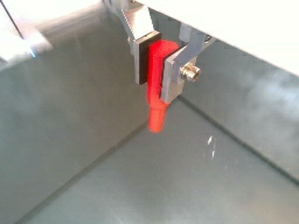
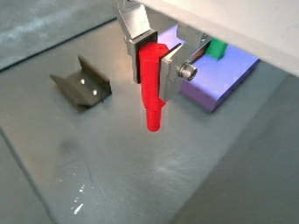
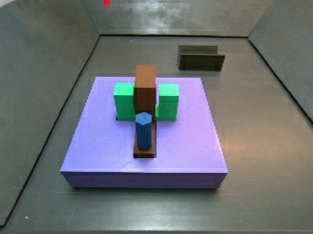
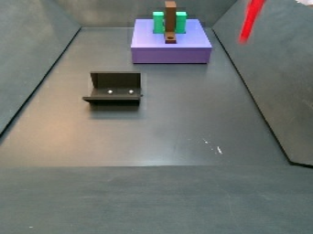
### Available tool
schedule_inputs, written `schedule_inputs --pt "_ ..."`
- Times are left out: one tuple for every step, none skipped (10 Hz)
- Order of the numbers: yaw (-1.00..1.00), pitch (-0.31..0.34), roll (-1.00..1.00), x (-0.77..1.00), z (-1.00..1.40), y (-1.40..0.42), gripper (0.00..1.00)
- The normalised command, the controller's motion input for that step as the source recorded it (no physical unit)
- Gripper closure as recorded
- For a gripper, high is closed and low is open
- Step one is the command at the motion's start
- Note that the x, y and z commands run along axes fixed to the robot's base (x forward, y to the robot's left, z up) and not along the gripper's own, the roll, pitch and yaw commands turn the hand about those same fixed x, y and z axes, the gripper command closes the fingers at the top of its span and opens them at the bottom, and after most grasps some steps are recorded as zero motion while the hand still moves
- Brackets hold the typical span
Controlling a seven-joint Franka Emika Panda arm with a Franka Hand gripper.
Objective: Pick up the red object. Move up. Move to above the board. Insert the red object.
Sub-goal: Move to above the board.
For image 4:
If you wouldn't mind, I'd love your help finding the red peg object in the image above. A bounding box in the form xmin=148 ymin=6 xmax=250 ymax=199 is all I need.
xmin=238 ymin=0 xmax=264 ymax=43

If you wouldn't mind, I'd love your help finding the purple board block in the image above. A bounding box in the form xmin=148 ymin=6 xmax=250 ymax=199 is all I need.
xmin=131 ymin=19 xmax=212 ymax=64

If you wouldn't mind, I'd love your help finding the left green block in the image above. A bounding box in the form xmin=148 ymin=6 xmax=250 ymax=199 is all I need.
xmin=152 ymin=11 xmax=163 ymax=34

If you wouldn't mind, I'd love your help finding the green block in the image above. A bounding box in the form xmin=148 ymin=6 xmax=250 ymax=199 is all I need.
xmin=175 ymin=12 xmax=187 ymax=34
xmin=152 ymin=11 xmax=163 ymax=34

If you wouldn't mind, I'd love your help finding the right green block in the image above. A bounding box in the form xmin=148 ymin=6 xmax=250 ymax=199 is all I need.
xmin=175 ymin=12 xmax=187 ymax=34

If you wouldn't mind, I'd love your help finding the black metal bracket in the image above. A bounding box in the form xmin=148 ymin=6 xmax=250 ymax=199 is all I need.
xmin=82 ymin=71 xmax=141 ymax=103

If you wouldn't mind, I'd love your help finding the brown slotted post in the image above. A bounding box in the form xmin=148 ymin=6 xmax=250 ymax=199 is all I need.
xmin=163 ymin=1 xmax=176 ymax=44

